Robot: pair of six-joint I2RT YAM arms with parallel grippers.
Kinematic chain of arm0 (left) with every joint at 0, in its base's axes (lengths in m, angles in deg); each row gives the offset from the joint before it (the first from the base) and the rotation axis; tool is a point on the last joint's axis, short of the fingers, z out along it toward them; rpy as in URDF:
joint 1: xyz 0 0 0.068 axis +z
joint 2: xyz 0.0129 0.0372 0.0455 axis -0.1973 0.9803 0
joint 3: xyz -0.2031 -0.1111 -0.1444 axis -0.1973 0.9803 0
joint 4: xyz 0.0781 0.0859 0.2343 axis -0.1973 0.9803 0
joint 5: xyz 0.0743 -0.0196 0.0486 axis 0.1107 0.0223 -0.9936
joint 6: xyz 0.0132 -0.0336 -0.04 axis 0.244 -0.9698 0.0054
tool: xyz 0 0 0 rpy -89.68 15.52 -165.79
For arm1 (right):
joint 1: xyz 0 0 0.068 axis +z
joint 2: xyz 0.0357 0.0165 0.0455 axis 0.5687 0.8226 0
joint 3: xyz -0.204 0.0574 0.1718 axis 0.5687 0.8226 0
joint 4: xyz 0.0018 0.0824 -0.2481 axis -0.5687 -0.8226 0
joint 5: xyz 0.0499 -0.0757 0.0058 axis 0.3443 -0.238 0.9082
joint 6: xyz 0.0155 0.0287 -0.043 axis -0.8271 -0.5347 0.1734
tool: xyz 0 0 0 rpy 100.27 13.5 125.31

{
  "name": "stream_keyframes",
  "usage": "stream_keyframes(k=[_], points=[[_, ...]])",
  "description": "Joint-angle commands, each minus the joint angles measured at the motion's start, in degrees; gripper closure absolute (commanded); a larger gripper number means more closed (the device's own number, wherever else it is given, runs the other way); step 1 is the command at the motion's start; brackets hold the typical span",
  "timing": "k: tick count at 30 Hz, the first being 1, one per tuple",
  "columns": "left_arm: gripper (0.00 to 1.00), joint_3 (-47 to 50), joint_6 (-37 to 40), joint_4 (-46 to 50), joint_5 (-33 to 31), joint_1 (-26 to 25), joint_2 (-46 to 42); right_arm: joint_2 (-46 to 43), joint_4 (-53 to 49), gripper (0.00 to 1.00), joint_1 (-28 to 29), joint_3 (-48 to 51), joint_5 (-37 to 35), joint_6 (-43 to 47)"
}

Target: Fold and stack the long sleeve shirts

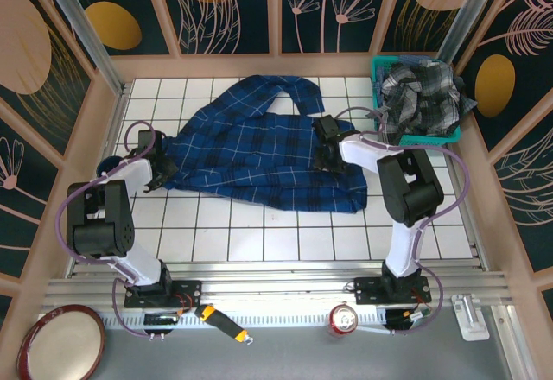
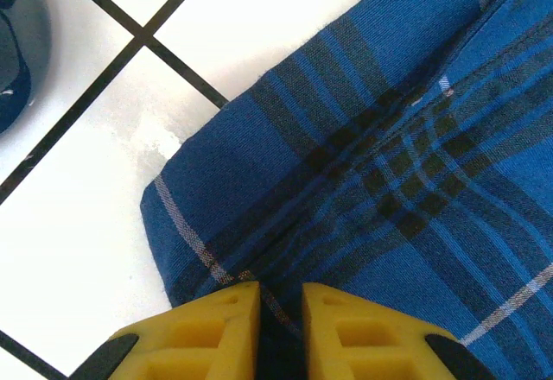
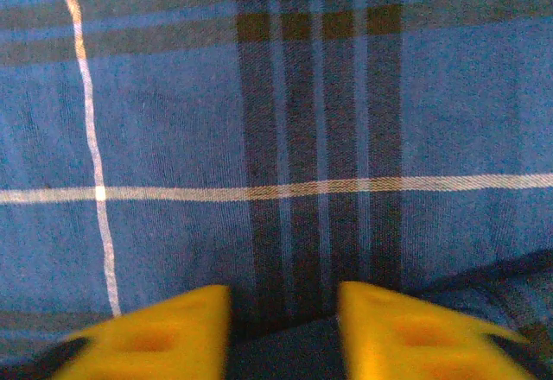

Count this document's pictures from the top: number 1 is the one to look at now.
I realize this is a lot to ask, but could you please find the red soda can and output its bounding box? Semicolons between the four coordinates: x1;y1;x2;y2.
326;303;359;337

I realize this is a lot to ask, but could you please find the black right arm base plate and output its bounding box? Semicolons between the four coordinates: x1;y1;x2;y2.
353;275;433;306

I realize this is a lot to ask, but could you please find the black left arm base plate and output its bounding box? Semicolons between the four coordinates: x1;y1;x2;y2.
124;279;204;310

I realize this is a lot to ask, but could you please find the grey plaid long sleeve shirt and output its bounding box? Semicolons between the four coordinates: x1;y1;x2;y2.
373;60;479;146

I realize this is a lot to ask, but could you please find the red rimmed round plate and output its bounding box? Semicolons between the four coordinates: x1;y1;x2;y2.
16;304;107;380

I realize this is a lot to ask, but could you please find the white metal latch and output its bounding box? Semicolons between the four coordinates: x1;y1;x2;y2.
451;293;492;341

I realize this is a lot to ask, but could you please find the aluminium mounting rail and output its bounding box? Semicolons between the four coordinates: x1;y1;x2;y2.
45;261;515;312

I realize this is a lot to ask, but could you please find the grey slotted cable duct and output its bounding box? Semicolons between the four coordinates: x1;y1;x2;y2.
101;308;390;327

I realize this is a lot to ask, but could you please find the teal plastic basket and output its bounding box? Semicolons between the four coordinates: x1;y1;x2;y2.
371;54;463;148

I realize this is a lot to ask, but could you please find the orange black screwdriver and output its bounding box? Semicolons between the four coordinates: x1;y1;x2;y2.
194;304;254;346

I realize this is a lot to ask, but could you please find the aluminium corner post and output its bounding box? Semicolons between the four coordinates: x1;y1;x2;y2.
41;0;127;96
438;0;502;66

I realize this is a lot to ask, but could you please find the aluminium frame bar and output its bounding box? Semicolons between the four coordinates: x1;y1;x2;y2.
492;304;535;380

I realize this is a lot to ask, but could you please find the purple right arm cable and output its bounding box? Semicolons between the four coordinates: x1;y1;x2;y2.
334;105;472;338

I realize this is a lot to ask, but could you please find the blue plaid long sleeve shirt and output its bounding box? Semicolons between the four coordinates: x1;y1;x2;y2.
162;75;368;215

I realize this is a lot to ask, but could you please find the white green connector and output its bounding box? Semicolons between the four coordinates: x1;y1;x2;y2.
405;309;433;325

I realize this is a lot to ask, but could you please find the black terminal block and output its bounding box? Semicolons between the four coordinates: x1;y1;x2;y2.
143;313;181;328

